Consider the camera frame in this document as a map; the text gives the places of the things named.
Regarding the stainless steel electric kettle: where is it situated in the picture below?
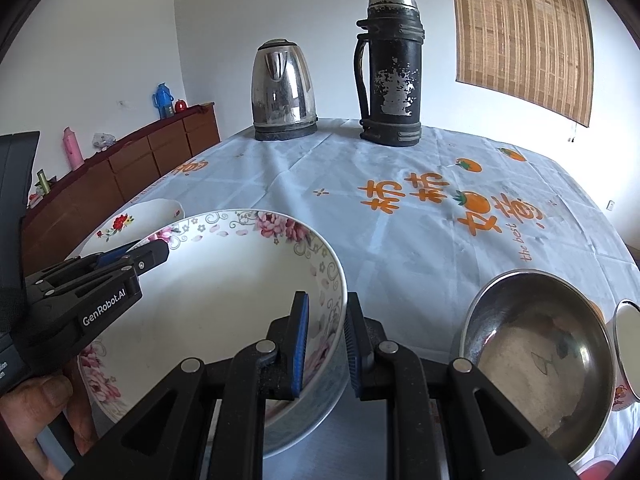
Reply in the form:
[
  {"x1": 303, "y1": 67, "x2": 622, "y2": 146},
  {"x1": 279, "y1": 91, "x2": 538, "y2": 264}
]
[{"x1": 250, "y1": 38, "x2": 319, "y2": 142}]

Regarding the white enamel bowl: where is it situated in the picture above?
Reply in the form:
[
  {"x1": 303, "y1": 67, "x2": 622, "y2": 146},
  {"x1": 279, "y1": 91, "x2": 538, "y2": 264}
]
[{"x1": 611, "y1": 299, "x2": 640, "y2": 403}]

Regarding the person's left hand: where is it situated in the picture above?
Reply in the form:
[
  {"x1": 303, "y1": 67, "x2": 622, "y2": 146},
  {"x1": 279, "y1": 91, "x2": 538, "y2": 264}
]
[{"x1": 0, "y1": 361, "x2": 98, "y2": 480}]

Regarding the white plate with red flowers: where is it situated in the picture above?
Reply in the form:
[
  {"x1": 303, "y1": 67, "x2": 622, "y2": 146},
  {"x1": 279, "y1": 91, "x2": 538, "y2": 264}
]
[{"x1": 80, "y1": 198, "x2": 186, "y2": 261}]

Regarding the pink thermos bottle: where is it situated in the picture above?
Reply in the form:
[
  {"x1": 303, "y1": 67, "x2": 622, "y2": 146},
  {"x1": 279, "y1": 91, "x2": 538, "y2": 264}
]
[{"x1": 62, "y1": 127, "x2": 84, "y2": 171}]

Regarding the brown wooden sideboard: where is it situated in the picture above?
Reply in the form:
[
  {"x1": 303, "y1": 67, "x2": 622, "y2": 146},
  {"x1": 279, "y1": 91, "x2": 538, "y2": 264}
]
[{"x1": 20, "y1": 102, "x2": 222, "y2": 276}]

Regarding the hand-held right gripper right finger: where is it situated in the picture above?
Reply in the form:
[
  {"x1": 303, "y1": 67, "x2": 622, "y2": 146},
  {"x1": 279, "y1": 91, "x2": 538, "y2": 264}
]
[{"x1": 342, "y1": 291, "x2": 581, "y2": 480}]

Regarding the blue thermos jug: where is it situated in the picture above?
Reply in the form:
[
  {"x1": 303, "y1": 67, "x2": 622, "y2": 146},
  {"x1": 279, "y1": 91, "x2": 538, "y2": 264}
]
[{"x1": 153, "y1": 83, "x2": 175, "y2": 120}]

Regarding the printed light blue tablecloth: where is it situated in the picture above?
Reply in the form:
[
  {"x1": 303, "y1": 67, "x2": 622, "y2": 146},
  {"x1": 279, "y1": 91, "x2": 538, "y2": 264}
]
[{"x1": 75, "y1": 117, "x2": 640, "y2": 480}]

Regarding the worn black vacuum flask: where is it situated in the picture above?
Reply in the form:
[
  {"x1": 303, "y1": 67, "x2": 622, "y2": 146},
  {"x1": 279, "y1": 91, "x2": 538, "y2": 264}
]
[{"x1": 353, "y1": 0, "x2": 426, "y2": 147}]

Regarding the large pink floral bowl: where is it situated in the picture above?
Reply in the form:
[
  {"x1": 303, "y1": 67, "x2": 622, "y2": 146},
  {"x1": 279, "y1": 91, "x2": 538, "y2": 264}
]
[{"x1": 77, "y1": 209, "x2": 348, "y2": 458}]

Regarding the stainless steel bowl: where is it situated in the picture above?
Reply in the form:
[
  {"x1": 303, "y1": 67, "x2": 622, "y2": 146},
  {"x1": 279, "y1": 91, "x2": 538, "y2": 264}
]
[{"x1": 450, "y1": 269, "x2": 617, "y2": 466}]

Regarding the bamboo window blind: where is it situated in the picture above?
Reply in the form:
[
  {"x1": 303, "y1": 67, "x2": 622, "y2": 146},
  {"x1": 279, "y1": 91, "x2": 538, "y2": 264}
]
[{"x1": 448, "y1": 0, "x2": 596, "y2": 128}]

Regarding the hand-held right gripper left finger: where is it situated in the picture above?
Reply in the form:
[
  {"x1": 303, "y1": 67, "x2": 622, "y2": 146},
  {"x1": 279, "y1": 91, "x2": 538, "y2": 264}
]
[{"x1": 62, "y1": 290, "x2": 311, "y2": 480}]

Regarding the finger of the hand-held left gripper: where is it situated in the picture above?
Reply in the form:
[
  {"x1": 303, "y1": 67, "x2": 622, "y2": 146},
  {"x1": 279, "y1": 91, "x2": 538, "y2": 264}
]
[
  {"x1": 30, "y1": 239, "x2": 171, "y2": 298},
  {"x1": 25, "y1": 241, "x2": 138, "y2": 286}
]

